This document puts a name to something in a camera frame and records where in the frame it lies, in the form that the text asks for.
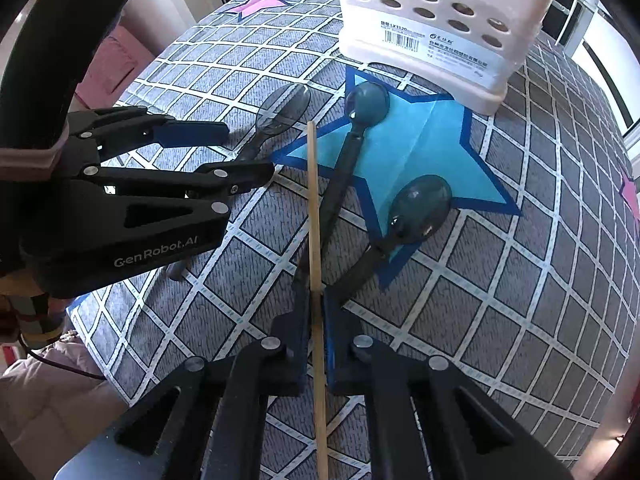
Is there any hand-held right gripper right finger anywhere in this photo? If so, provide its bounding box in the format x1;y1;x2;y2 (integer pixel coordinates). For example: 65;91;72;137
322;292;576;480

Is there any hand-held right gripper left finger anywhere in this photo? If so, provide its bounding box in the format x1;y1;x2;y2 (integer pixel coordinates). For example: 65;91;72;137
116;282;315;480

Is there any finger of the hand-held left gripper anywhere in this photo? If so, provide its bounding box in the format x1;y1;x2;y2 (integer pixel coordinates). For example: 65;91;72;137
65;106;231;162
84;160;277;197

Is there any clear grey spoon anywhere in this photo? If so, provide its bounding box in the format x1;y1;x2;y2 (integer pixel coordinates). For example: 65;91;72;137
166;82;312;282

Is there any bamboo chopstick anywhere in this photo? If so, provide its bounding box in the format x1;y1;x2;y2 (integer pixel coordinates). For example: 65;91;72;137
305;121;332;480

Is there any teal spoon with black handle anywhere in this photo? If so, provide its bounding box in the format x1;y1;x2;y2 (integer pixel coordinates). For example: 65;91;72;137
327;175;453;311
291;81;392;293

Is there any white plastic utensil holder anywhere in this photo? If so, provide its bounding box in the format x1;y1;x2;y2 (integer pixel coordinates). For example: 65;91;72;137
331;0;557;117

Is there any pink folding chair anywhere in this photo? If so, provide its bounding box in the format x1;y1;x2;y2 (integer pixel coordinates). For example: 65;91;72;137
75;25;151;111

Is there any grey checkered star tablecloth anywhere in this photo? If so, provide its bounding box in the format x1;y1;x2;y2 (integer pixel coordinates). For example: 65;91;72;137
70;0;638;480

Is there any person's beige clothing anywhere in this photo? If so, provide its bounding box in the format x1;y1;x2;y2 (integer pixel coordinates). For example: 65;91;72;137
0;340;151;480

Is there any dark cable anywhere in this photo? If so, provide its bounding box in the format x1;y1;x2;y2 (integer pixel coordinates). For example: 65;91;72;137
20;335;108;382

